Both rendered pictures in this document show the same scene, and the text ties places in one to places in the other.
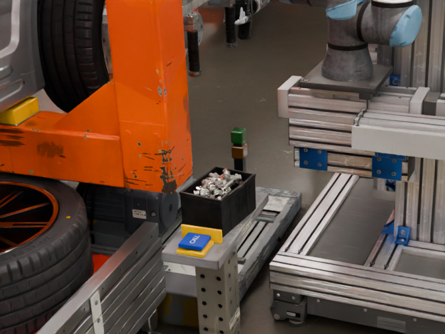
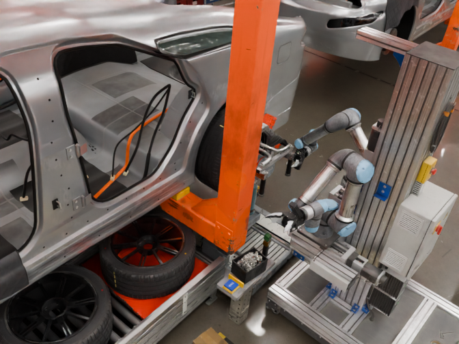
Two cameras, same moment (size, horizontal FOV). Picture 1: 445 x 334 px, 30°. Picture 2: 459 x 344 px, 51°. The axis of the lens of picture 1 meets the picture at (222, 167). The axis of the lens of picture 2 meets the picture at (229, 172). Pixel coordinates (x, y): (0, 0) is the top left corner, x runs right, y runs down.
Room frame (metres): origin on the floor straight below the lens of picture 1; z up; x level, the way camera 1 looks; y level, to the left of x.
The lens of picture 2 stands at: (-0.03, -0.30, 2.90)
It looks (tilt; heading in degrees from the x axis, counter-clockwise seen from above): 37 degrees down; 13
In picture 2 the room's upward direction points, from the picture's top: 6 degrees clockwise
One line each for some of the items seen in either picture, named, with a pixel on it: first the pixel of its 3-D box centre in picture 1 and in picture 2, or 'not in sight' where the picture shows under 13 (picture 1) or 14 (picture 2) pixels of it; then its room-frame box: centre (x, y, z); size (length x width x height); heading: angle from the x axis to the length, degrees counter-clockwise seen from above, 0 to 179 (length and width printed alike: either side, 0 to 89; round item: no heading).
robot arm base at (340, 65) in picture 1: (347, 56); (322, 224); (2.34, -0.38, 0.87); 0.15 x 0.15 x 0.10
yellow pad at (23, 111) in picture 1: (9, 109); (176, 190); (2.49, 0.66, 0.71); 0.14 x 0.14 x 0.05; 68
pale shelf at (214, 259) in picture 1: (218, 224); (246, 274); (2.15, 0.02, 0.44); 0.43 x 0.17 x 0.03; 158
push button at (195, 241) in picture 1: (195, 242); (231, 285); (1.99, 0.09, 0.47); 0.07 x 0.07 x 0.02; 68
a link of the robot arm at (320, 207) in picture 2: not in sight; (316, 209); (2.05, -0.32, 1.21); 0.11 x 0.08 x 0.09; 141
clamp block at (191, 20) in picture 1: (183, 20); (260, 173); (2.63, 0.10, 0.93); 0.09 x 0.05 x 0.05; 68
